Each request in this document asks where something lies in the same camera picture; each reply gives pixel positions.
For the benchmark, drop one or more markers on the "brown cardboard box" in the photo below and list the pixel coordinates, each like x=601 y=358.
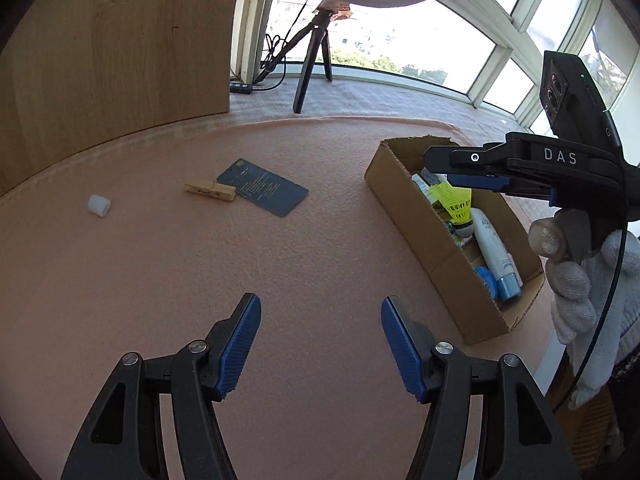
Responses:
x=430 y=255

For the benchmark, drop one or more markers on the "yellow shuttlecock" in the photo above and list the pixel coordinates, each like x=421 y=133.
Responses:
x=452 y=200

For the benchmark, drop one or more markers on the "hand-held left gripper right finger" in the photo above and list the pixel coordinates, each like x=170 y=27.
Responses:
x=405 y=350

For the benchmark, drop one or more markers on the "blue round tape measure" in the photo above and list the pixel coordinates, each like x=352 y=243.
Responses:
x=486 y=282

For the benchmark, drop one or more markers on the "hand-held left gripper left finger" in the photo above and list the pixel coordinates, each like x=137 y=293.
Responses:
x=240 y=345

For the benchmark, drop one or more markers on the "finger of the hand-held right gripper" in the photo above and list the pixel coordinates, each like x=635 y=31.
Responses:
x=465 y=160
x=480 y=181

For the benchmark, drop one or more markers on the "grey printed card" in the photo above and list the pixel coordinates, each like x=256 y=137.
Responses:
x=265 y=187

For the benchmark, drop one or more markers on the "person's right forearm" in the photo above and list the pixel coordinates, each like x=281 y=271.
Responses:
x=627 y=360

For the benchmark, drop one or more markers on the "white sunscreen bottle blue cap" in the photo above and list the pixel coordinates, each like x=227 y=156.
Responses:
x=492 y=245

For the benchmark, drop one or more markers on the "wooden clothespin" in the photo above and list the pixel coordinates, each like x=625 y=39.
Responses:
x=210 y=191

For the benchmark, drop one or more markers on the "black tripod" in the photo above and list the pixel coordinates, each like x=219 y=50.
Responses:
x=310 y=50

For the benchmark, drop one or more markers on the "small white plastic cap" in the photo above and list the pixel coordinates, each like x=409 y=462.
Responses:
x=98 y=205

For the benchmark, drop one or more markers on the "person's right hand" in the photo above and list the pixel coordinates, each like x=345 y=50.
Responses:
x=575 y=290

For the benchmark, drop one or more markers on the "light oak wooden board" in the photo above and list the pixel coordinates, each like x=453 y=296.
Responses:
x=115 y=60

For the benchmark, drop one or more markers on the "pink felt mat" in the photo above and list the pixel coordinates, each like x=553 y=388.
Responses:
x=300 y=260

